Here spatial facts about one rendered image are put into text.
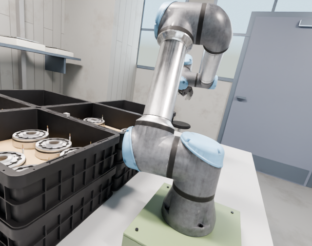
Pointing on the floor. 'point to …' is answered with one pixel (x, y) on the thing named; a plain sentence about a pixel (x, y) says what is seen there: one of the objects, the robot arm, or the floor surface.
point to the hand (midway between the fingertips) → (186, 95)
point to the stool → (181, 125)
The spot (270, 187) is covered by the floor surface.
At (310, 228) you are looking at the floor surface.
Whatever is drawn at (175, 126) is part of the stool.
